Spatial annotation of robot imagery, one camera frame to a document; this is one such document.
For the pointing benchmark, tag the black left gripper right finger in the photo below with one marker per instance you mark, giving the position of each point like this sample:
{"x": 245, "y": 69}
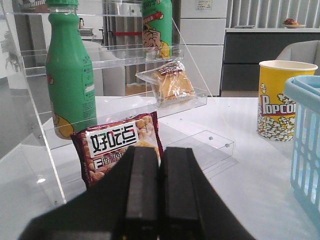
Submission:
{"x": 190, "y": 207}

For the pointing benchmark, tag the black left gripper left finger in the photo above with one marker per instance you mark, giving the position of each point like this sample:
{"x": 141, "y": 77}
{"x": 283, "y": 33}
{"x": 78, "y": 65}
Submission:
{"x": 123, "y": 205}

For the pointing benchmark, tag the bread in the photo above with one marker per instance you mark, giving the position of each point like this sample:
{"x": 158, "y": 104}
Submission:
{"x": 172, "y": 83}

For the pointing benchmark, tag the light blue plastic basket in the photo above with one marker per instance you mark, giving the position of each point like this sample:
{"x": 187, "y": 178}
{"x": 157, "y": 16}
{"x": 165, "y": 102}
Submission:
{"x": 305, "y": 165}

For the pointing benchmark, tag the red nut snack packet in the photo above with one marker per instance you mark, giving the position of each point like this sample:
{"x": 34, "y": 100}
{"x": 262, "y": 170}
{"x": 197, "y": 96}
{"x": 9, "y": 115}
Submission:
{"x": 100, "y": 147}

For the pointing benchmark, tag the clear acrylic display shelf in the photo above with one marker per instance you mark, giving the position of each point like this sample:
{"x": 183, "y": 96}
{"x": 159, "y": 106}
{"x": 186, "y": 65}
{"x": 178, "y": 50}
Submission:
{"x": 40, "y": 170}

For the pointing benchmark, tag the green plastic drink bottle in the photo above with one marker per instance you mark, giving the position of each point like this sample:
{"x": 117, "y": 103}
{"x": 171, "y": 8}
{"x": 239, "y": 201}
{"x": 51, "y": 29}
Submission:
{"x": 69, "y": 72}

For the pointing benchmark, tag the white cabinet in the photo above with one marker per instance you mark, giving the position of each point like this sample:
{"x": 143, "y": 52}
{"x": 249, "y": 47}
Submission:
{"x": 202, "y": 30}

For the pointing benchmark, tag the grey armchair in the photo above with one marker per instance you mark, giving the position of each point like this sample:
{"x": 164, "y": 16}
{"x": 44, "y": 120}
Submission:
{"x": 305, "y": 51}

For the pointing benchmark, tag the plate of fruit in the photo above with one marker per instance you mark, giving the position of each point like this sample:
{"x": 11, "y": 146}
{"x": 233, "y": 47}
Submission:
{"x": 292, "y": 24}

